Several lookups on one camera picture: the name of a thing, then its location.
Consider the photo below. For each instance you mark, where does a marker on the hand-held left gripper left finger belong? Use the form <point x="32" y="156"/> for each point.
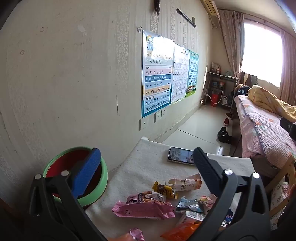
<point x="86" y="171"/>

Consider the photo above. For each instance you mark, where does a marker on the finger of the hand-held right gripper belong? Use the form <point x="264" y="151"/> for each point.
<point x="288" y="127"/>

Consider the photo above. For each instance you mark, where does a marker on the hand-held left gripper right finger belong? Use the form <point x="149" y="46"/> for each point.
<point x="205" y="169"/>

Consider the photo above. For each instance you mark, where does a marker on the red bin with green rim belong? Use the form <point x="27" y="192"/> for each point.
<point x="66" y="160"/>

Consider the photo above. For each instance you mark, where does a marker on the white and red snack wrapper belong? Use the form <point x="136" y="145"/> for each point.
<point x="182" y="184"/>

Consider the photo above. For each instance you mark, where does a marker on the pink guitar print wrapper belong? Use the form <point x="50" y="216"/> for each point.
<point x="207" y="201"/>

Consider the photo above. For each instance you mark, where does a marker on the blue and white snack wrapper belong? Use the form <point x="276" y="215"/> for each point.
<point x="187" y="204"/>

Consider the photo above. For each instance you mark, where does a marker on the yellow snack wrapper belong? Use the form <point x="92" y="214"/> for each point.
<point x="161" y="188"/>

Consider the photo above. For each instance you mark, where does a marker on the white milk carton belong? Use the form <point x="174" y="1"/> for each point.
<point x="192" y="216"/>

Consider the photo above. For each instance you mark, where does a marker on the pink snack wrapper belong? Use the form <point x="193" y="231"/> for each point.
<point x="143" y="207"/>

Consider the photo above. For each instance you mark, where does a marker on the orange snack wrapper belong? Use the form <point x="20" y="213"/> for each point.
<point x="178" y="231"/>

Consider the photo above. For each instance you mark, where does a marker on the small pink candy wrapper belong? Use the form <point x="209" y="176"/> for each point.
<point x="136" y="234"/>

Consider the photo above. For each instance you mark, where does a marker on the bed with pink sheet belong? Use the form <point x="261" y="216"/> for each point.
<point x="266" y="129"/>

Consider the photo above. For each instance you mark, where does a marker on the smartphone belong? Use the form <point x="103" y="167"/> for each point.
<point x="180" y="155"/>

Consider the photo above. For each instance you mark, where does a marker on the yellow blanket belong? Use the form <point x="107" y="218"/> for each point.
<point x="266" y="97"/>

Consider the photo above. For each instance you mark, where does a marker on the black shoe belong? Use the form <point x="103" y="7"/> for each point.
<point x="224" y="135"/>

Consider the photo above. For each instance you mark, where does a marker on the wooden chair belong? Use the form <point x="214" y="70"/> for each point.
<point x="289" y="169"/>

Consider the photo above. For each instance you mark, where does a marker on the white table cloth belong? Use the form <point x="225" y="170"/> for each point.
<point x="143" y="166"/>

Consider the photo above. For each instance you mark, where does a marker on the red container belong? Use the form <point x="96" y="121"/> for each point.
<point x="214" y="98"/>

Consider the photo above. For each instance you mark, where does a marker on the floral seat cushion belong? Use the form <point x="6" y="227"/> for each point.
<point x="278" y="199"/>

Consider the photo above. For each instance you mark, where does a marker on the window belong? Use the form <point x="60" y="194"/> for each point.
<point x="261" y="51"/>

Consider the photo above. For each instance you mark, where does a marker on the metal shelf rack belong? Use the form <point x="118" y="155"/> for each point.
<point x="222" y="77"/>

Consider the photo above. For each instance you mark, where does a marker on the pink and white box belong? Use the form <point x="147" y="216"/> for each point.
<point x="216" y="68"/>

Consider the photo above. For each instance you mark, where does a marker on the patterned curtain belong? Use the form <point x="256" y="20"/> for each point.
<point x="231" y="41"/>

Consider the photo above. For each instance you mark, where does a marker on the air conditioner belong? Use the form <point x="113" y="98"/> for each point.
<point x="209" y="7"/>

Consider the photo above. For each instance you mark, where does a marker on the black hanging tassel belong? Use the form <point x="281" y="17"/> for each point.
<point x="157" y="7"/>

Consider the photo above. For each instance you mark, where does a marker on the white wall socket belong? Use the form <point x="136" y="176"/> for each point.
<point x="164" y="112"/>
<point x="158" y="115"/>

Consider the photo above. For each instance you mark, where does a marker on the white wall plate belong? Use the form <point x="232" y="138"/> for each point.
<point x="143" y="124"/>

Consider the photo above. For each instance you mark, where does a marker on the green and blue wall poster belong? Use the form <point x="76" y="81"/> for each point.
<point x="193" y="71"/>

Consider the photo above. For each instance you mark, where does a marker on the white table chart wall poster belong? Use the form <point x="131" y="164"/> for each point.
<point x="180" y="74"/>

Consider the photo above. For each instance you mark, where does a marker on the blue letter chart wall poster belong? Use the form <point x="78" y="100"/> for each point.
<point x="157" y="74"/>

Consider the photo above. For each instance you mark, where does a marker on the dark wall rail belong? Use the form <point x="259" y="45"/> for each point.
<point x="186" y="17"/>

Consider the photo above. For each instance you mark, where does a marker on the wall hook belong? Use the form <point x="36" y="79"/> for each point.
<point x="138" y="29"/>

